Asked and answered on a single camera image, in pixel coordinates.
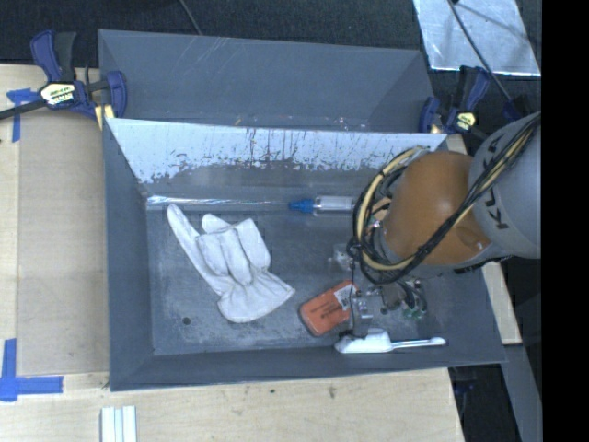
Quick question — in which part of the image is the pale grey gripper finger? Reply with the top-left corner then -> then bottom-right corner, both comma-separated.
351,296 -> 364,341
361,298 -> 375,339

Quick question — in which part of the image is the orange flat packet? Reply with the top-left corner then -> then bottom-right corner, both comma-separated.
298,279 -> 361,338

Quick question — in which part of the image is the clear tube with blue cap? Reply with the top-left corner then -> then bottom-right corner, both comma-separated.
287,195 -> 359,217

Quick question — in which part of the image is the white work glove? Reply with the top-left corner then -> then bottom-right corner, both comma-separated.
166,204 -> 296,325

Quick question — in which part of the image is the grey metal bin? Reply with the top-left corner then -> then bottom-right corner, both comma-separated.
97,29 -> 508,392

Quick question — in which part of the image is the pale wood board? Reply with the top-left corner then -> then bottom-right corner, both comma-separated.
17,116 -> 111,378

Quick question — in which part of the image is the white brush with handle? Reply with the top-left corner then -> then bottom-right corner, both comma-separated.
333,328 -> 447,355

